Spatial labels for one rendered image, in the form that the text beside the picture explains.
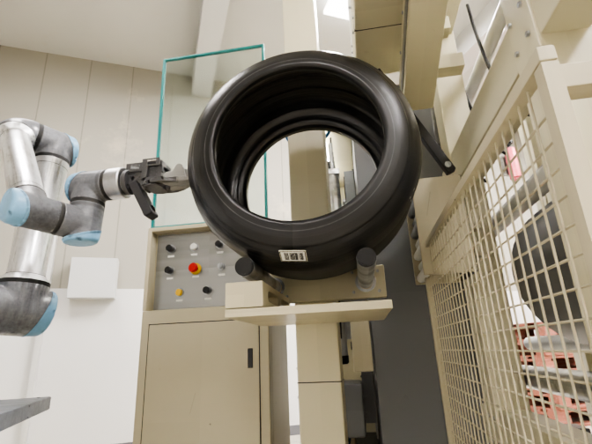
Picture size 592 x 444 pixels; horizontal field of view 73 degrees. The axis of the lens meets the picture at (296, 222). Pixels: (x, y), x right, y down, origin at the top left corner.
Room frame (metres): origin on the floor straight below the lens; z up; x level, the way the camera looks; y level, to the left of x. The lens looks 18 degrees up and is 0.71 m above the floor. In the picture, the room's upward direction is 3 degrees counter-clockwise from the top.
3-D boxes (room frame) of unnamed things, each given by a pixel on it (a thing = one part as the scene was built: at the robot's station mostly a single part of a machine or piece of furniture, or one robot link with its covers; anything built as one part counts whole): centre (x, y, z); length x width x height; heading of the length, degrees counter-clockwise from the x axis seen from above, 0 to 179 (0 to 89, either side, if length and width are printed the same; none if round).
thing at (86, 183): (1.06, 0.59, 1.18); 0.12 x 0.09 x 0.10; 82
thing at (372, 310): (1.06, -0.04, 0.80); 0.37 x 0.36 x 0.02; 82
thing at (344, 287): (1.24, -0.07, 0.90); 0.40 x 0.03 x 0.10; 82
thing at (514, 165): (4.33, -2.58, 2.75); 0.20 x 0.15 x 0.48; 19
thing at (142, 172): (1.03, 0.42, 1.20); 0.12 x 0.08 x 0.09; 82
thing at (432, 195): (1.22, -0.45, 1.05); 0.20 x 0.15 x 0.30; 172
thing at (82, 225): (1.04, 0.60, 1.07); 0.12 x 0.09 x 0.12; 142
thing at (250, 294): (1.08, 0.10, 0.84); 0.36 x 0.09 x 0.06; 172
